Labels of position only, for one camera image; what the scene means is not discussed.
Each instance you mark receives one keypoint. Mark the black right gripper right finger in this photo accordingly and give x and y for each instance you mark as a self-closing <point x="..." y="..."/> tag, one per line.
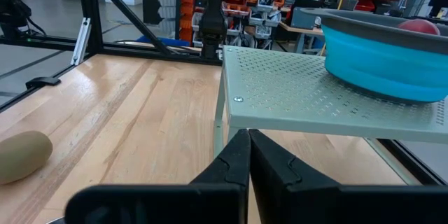
<point x="315" y="203"/>

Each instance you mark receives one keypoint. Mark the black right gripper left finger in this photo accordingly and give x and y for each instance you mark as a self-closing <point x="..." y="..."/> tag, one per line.
<point x="196" y="203"/>

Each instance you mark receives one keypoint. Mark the blue collapsible bowl grey rim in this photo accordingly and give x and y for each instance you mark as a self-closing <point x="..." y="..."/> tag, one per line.
<point x="378" y="63"/>

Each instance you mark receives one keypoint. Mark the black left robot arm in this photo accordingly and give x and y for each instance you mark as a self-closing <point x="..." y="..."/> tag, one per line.
<point x="211" y="24"/>

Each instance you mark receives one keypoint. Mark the brown kiwi fruit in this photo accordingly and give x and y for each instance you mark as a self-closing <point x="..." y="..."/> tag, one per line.
<point x="21" y="157"/>

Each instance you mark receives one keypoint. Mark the green perforated metal shelf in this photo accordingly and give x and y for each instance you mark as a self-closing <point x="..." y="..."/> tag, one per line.
<point x="297" y="91"/>

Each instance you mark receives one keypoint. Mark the blue floor pad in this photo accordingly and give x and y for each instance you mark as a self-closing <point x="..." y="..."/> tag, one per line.
<point x="164" y="41"/>

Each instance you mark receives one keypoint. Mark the wooden workbench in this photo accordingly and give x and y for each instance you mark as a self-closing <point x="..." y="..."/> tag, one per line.
<point x="308" y="31"/>

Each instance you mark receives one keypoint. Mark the grey equipment case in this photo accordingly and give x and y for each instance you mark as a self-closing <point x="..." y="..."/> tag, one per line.
<point x="302" y="17"/>

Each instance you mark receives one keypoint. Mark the white stacked bins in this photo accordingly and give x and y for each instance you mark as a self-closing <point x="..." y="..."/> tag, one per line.
<point x="167" y="14"/>

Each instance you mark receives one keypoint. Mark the black table edge bracket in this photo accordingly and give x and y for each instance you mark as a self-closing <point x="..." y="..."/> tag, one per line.
<point x="42" y="82"/>

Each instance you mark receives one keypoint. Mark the silver corner bracket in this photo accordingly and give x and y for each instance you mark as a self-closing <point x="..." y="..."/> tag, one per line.
<point x="80" y="42"/>

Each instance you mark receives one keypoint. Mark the black aluminium rig frame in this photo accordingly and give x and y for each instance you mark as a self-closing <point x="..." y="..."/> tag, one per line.
<point x="89" y="7"/>

